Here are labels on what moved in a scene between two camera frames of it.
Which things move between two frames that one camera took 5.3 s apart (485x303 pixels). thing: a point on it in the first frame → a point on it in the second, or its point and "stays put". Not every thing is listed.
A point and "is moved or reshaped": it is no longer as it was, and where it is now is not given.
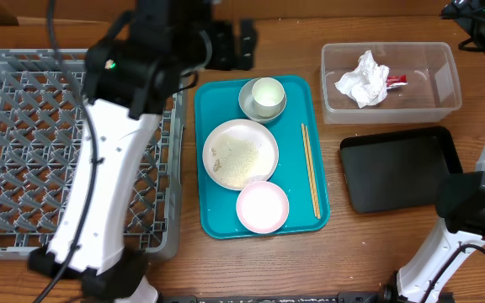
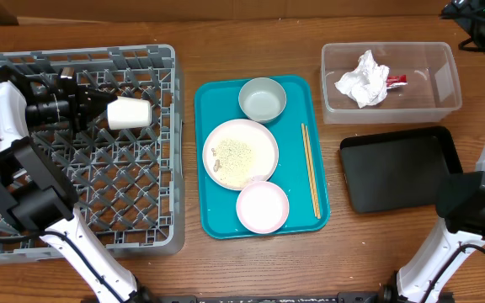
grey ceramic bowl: [262, 99] stays put
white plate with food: [240, 151] stays put
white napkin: [367, 83] stays put
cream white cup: [268, 94] is moved or reshaped
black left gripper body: [221, 54] → [61, 108]
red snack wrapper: [393, 81] stays put
